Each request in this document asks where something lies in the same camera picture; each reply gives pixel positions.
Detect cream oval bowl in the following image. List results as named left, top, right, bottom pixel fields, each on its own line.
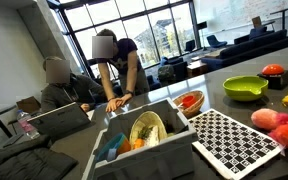
left=129, top=111, right=168, bottom=149

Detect standing person purple shirt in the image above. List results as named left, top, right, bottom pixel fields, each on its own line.
left=96, top=29, right=150, bottom=112

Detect red cup in basket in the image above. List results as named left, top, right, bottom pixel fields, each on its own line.
left=180, top=95, right=196, bottom=108

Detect woven wicker basket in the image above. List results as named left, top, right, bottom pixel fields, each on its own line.
left=173, top=90, right=204, bottom=119

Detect grey plastic crate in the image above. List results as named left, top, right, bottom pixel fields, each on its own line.
left=82, top=98, right=198, bottom=180

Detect orange fruit in crate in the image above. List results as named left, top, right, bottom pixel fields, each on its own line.
left=133, top=139, right=145, bottom=149

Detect teal orange cups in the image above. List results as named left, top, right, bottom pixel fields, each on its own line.
left=96, top=133, right=131, bottom=162

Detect grey laptop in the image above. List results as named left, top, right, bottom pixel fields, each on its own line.
left=28, top=102, right=91, bottom=141

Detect seated person grey hoodie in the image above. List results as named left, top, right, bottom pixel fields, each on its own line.
left=41, top=56, right=107, bottom=112

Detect blue armchair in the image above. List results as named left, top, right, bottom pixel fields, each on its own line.
left=207, top=35, right=227, bottom=48

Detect green bowl with spout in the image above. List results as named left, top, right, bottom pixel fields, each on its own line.
left=223, top=76, right=269, bottom=102

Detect black white checkerboard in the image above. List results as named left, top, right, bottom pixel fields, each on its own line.
left=189, top=109, right=283, bottom=180

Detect cardboard box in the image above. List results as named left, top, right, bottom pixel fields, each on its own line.
left=16, top=96, right=41, bottom=113

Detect plastic water bottle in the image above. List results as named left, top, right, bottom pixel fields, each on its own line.
left=17, top=109, right=39, bottom=139

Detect pink plush toy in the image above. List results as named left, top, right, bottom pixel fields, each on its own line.
left=251, top=108, right=288, bottom=131

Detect dark grey jacket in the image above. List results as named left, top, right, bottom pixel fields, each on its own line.
left=0, top=135, right=78, bottom=180

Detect red button on black box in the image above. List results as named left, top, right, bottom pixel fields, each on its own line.
left=258, top=64, right=288, bottom=90

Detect dark blue sofa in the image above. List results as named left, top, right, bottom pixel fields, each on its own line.
left=201, top=30, right=288, bottom=72

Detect dark side table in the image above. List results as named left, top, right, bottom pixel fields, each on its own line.
left=0, top=105, right=16, bottom=137

